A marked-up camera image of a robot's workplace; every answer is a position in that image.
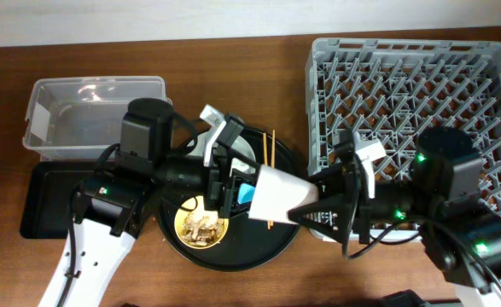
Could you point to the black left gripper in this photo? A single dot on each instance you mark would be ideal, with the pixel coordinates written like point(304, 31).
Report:
point(219, 198)

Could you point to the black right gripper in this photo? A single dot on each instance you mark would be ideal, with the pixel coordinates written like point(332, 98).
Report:
point(353, 186)

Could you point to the blue cup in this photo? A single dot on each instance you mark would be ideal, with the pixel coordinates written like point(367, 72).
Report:
point(245, 194)

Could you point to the pink cup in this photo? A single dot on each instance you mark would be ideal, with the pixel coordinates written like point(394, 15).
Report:
point(277, 192)

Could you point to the yellow bowl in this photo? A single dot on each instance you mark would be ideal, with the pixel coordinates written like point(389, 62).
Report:
point(193, 204)

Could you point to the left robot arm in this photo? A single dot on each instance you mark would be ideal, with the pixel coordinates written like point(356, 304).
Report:
point(151, 164)

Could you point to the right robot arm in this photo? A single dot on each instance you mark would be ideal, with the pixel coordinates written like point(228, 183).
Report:
point(460, 234)

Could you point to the grey dishwasher rack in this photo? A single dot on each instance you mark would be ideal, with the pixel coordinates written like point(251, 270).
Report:
point(392, 90)

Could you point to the round black tray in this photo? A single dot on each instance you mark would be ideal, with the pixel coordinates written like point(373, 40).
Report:
point(247, 242)

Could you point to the left wooden chopstick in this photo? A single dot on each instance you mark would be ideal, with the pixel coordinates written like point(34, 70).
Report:
point(265, 154)

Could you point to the wooden chopstick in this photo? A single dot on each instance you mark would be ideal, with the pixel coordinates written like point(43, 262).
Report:
point(273, 149)
point(265, 154)

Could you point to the food scraps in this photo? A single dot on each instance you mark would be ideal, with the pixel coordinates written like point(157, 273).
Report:
point(202, 230)

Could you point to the grey plate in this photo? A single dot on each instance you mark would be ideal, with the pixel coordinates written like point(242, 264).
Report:
point(240, 145)

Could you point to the right wooden chopstick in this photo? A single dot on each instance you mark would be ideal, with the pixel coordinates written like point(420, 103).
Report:
point(273, 149)

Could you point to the clear plastic bin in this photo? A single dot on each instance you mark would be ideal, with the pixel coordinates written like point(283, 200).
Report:
point(77, 118)

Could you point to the black rectangular tray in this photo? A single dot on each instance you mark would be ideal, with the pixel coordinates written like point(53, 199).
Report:
point(49, 200)

